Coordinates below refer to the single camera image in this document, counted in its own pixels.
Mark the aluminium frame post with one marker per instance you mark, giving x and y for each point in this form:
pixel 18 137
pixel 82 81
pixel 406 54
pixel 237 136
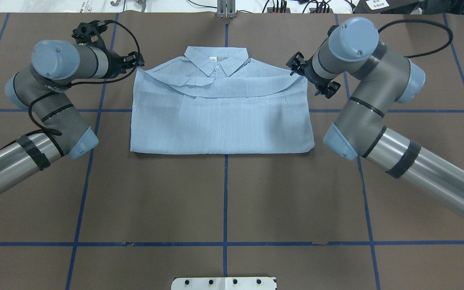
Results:
pixel 226 9

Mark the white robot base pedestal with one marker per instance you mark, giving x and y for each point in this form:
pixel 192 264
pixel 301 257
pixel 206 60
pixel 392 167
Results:
pixel 225 283

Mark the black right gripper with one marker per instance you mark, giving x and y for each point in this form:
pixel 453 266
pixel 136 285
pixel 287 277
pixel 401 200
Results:
pixel 311 79

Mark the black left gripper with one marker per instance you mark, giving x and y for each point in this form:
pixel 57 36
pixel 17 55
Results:
pixel 115 65

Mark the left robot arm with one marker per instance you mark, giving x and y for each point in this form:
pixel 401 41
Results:
pixel 40 89

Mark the light blue button shirt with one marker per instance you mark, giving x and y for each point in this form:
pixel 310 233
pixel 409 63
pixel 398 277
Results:
pixel 215 100

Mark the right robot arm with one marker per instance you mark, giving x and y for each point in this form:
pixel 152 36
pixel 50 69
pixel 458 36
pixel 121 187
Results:
pixel 385 77

